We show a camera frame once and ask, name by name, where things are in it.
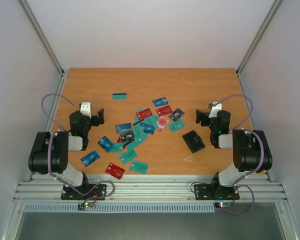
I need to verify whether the teal card right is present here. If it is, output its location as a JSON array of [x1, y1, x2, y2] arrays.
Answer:
[[168, 118, 185, 133]]

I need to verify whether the white red pattern card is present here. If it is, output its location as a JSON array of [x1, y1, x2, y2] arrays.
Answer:
[[156, 116, 169, 132]]

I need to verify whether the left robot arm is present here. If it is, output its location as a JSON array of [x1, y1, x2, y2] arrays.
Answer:
[[28, 109, 105, 199]]

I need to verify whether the teal vip card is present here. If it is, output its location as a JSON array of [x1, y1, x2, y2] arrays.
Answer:
[[129, 160, 149, 175], [119, 149, 138, 165]]

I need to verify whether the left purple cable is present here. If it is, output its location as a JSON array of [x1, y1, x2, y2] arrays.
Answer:
[[41, 93, 115, 202]]

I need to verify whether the blue card striped left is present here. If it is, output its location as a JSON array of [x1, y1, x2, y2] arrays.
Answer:
[[115, 122, 132, 134]]

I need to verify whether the teal VIP card bottom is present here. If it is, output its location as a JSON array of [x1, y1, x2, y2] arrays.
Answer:
[[129, 160, 149, 175]]

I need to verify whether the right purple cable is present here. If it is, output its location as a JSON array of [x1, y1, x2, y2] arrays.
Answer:
[[214, 94, 265, 216]]

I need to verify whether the blue card far left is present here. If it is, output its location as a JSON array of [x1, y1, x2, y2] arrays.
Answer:
[[80, 150, 100, 167]]

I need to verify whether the black VIP card centre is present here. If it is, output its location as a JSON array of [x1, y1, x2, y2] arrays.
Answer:
[[119, 130, 135, 143]]

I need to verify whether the red VIP card upper right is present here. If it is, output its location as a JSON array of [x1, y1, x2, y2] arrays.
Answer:
[[156, 105, 173, 117]]

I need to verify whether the teal card long centre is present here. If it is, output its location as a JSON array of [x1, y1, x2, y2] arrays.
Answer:
[[126, 124, 148, 150]]

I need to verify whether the black VIP card right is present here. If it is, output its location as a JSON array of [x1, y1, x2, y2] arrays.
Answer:
[[168, 108, 185, 122]]

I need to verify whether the circuit board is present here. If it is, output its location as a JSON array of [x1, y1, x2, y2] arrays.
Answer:
[[77, 202, 94, 211], [214, 202, 234, 209]]

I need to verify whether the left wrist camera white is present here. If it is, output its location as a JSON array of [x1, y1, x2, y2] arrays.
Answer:
[[80, 101, 92, 118]]

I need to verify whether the teal card small lower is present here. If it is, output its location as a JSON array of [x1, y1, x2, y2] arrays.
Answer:
[[110, 142, 124, 153]]

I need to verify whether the red VIP card bottom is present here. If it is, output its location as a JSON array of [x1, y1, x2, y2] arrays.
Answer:
[[105, 162, 125, 180]]

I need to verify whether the purple cable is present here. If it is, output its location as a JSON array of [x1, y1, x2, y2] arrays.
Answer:
[[41, 93, 115, 202], [214, 94, 265, 216]]

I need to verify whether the blue card centre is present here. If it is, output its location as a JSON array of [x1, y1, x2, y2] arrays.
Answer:
[[140, 122, 156, 135]]

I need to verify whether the blue card top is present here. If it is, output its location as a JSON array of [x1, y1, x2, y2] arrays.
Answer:
[[152, 97, 169, 108]]

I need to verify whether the right circuit board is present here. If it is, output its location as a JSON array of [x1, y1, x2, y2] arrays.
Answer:
[[214, 202, 234, 209]]

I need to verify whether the red VIP card upper left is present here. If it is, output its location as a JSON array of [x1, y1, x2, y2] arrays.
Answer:
[[135, 108, 153, 120]]

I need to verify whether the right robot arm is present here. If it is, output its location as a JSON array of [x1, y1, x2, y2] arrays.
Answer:
[[196, 109, 273, 199]]

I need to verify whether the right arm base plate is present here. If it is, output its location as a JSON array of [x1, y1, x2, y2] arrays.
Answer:
[[194, 184, 240, 201]]

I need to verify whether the black vip card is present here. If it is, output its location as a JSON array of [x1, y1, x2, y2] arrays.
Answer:
[[168, 108, 185, 122], [119, 130, 135, 143]]

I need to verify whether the left circuit board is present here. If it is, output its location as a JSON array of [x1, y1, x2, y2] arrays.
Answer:
[[77, 202, 94, 211]]

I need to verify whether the red vip card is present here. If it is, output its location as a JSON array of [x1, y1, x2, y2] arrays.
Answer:
[[105, 162, 125, 180], [156, 105, 173, 117], [135, 108, 153, 120]]

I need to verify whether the blue card lower left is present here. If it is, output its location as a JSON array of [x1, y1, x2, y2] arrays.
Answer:
[[97, 136, 114, 153]]

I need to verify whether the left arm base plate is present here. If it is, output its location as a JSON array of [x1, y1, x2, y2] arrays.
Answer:
[[60, 184, 107, 201]]

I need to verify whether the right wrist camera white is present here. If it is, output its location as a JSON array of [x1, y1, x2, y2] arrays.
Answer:
[[208, 102, 222, 118]]

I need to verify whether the grey slotted cable duct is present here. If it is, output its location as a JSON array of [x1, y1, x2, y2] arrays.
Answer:
[[24, 202, 215, 214]]

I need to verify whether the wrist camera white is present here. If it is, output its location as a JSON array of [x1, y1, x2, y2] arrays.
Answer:
[[208, 102, 222, 118], [80, 101, 92, 118]]

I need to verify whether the aluminium rail frame front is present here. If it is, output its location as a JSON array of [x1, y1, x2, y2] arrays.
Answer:
[[13, 174, 288, 203]]

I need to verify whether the teal VIP card middle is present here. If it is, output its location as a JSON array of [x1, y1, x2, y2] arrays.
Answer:
[[119, 149, 138, 165]]

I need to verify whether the black leather card holder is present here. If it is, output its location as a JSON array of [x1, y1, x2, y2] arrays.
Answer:
[[182, 130, 206, 153]]

